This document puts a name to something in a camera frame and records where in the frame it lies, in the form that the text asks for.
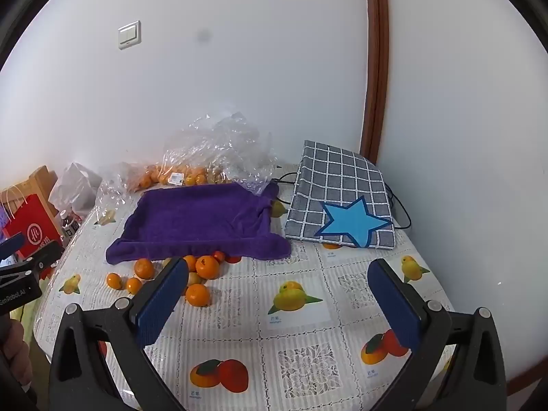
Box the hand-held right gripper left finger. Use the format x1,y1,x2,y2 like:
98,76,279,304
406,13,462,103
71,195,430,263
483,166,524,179
48,257,190,411

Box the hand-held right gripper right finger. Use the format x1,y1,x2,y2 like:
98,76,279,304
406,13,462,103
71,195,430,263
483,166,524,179
367,259,508,411

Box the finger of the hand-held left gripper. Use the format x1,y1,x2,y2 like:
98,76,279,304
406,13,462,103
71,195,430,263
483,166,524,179
23,240,65,281
0,232,25,262

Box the large orange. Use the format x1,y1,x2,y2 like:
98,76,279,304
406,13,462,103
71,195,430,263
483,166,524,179
196,255,220,280

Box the person's left hand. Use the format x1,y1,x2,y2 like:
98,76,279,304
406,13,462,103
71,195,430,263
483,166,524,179
0,320,33,388

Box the red paper bag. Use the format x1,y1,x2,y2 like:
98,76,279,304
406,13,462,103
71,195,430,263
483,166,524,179
0,186,63,262

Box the pile of loose tangerines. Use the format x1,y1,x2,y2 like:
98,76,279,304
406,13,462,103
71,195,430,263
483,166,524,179
105,250,242,308

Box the white plastic bag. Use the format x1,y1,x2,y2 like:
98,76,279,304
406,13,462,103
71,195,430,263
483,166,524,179
49,162,103,217

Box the empty clear plastic bag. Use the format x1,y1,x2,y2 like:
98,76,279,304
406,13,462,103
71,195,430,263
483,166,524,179
95,163,143,226

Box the purple towel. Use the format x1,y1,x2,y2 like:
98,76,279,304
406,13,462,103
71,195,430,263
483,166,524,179
105,182,292,266

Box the heap of bagged tangerines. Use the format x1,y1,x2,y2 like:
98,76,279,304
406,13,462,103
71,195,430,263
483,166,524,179
133,165,210,191

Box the grey checked blue star bag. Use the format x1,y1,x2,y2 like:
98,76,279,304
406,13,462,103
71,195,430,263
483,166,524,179
272,140,412,250

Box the clear plastic tangerine bag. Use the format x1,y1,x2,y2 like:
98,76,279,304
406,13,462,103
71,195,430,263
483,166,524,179
128,130,217,194

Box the clear plastic longan bag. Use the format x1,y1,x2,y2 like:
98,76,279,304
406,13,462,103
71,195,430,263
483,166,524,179
205,112,282,198

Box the white wall light switch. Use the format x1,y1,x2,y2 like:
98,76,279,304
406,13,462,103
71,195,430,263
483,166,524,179
118,20,142,51

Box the brown wooden door frame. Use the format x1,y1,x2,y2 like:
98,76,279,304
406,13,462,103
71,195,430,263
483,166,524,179
360,0,390,165

